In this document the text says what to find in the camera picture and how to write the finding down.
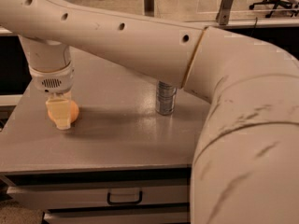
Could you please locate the grey drawer cabinet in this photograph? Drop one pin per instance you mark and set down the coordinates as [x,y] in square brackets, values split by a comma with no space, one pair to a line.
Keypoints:
[119,143]

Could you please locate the orange fruit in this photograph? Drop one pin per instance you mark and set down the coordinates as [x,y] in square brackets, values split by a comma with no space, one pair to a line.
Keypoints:
[74,112]

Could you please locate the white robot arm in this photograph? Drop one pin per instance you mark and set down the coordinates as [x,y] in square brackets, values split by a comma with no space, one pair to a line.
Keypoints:
[245,167]

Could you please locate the metal railing bracket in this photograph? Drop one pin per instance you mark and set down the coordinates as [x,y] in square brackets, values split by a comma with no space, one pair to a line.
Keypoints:
[149,7]
[223,15]

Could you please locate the silver redbull can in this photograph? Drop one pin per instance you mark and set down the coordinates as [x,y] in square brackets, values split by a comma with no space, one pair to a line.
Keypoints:
[165,98]

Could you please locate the right metal railing bracket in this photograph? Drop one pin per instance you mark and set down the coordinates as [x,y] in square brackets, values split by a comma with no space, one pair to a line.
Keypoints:
[223,15]

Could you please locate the middle metal railing bracket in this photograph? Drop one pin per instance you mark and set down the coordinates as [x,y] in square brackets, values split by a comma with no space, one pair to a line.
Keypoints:
[149,7]

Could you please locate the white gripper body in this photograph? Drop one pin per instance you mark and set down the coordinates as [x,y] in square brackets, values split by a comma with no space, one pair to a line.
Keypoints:
[53,82]

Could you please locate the black drawer handle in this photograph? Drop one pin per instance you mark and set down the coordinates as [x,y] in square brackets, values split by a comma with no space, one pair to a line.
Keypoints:
[124,198]

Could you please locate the black office chair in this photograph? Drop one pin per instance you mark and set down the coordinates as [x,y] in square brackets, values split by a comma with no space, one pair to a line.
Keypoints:
[290,5]

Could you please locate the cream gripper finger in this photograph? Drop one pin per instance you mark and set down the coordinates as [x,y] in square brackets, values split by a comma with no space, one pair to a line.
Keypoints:
[59,108]

